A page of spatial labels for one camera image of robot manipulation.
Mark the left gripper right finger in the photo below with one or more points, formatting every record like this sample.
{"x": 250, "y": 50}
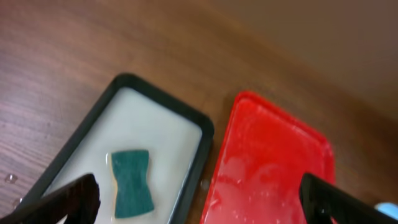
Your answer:
{"x": 322, "y": 203}

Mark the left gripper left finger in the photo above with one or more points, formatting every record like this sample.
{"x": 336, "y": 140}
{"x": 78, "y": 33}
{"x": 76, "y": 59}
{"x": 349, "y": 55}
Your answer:
{"x": 76, "y": 202}

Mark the green scrubbing sponge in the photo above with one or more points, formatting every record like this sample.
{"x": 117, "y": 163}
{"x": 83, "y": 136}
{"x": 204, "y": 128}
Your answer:
{"x": 133, "y": 196}

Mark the light blue plate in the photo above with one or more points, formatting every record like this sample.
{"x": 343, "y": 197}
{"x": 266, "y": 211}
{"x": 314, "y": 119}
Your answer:
{"x": 388, "y": 208}

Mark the red plastic tray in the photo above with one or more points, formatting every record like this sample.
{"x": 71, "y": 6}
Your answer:
{"x": 264, "y": 154}

